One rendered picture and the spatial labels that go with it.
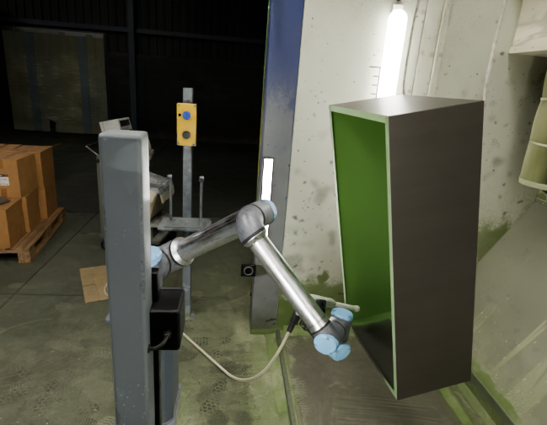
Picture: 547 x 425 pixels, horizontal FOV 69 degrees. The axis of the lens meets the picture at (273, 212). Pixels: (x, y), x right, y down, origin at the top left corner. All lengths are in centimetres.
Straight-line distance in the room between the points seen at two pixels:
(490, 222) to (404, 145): 176
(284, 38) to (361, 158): 85
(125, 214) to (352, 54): 212
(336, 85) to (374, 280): 115
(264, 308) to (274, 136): 119
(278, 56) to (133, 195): 199
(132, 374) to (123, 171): 30
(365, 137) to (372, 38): 73
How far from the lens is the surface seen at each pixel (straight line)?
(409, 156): 145
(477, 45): 282
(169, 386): 223
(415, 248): 158
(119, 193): 53
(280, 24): 245
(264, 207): 168
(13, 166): 439
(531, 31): 282
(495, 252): 315
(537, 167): 269
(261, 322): 292
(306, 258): 272
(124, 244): 55
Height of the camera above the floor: 171
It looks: 18 degrees down
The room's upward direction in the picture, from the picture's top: 4 degrees clockwise
